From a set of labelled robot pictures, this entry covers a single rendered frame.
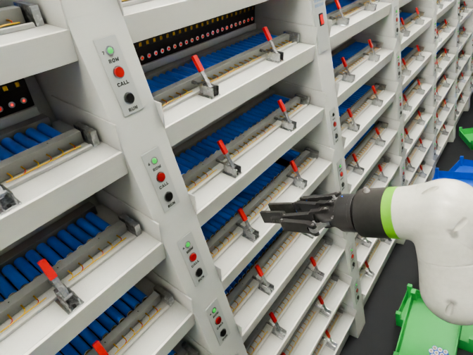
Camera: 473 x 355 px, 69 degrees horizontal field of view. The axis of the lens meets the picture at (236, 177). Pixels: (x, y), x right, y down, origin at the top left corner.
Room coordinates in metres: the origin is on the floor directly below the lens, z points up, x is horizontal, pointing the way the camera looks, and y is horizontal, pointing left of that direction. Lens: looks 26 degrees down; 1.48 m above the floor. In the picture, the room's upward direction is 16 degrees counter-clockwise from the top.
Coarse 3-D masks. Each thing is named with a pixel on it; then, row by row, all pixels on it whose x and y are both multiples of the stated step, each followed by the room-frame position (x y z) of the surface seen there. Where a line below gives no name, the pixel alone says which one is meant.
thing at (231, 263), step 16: (304, 144) 1.11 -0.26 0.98; (320, 144) 1.07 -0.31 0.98; (320, 160) 1.06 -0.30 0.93; (304, 176) 0.98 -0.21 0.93; (320, 176) 0.99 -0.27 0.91; (288, 192) 0.91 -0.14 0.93; (304, 192) 0.91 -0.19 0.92; (256, 208) 0.86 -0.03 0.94; (240, 224) 0.80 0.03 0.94; (256, 224) 0.80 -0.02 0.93; (272, 224) 0.79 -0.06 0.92; (224, 240) 0.75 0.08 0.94; (240, 240) 0.74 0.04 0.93; (256, 240) 0.74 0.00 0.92; (224, 256) 0.70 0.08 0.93; (240, 256) 0.69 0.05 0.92; (224, 272) 0.65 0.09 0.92; (240, 272) 0.69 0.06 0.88; (224, 288) 0.64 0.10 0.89
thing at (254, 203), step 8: (304, 152) 1.08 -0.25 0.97; (296, 160) 1.04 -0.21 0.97; (304, 160) 1.06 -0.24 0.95; (288, 168) 0.99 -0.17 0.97; (280, 176) 0.96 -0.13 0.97; (272, 184) 0.92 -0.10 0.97; (280, 184) 0.95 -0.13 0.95; (264, 192) 0.89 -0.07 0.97; (272, 192) 0.90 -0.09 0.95; (256, 200) 0.86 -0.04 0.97; (264, 200) 0.88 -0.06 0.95; (248, 208) 0.83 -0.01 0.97; (240, 216) 0.80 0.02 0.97; (232, 224) 0.78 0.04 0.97; (224, 232) 0.75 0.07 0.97; (208, 240) 0.73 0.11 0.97; (216, 240) 0.73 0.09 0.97; (208, 248) 0.70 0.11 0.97
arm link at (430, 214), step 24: (384, 192) 0.49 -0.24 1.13; (408, 192) 0.46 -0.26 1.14; (432, 192) 0.43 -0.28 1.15; (456, 192) 0.41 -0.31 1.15; (384, 216) 0.46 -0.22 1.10; (408, 216) 0.44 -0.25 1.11; (432, 216) 0.41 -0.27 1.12; (456, 216) 0.39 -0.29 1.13; (432, 240) 0.40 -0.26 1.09; (456, 240) 0.38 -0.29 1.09; (432, 264) 0.39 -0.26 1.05; (456, 264) 0.37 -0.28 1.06
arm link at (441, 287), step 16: (432, 272) 0.39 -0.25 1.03; (448, 272) 0.37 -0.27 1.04; (464, 272) 0.36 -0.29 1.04; (432, 288) 0.38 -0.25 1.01; (448, 288) 0.36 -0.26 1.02; (464, 288) 0.35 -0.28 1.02; (432, 304) 0.37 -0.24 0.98; (448, 304) 0.35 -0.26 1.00; (464, 304) 0.34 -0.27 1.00; (448, 320) 0.35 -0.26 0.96; (464, 320) 0.34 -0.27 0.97
